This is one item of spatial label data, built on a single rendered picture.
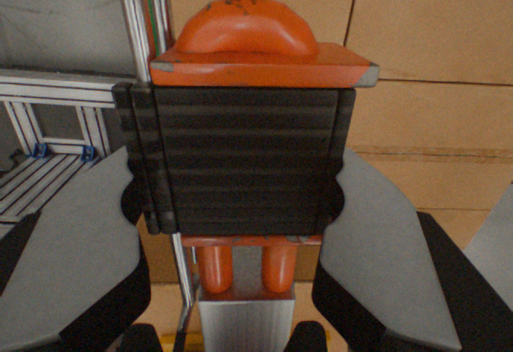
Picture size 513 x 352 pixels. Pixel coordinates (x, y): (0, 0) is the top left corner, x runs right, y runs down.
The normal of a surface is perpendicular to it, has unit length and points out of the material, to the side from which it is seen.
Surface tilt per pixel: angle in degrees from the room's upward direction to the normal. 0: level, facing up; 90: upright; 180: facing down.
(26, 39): 0
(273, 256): 26
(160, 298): 0
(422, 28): 0
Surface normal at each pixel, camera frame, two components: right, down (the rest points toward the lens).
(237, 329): 0.03, 0.52
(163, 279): 0.02, -0.85
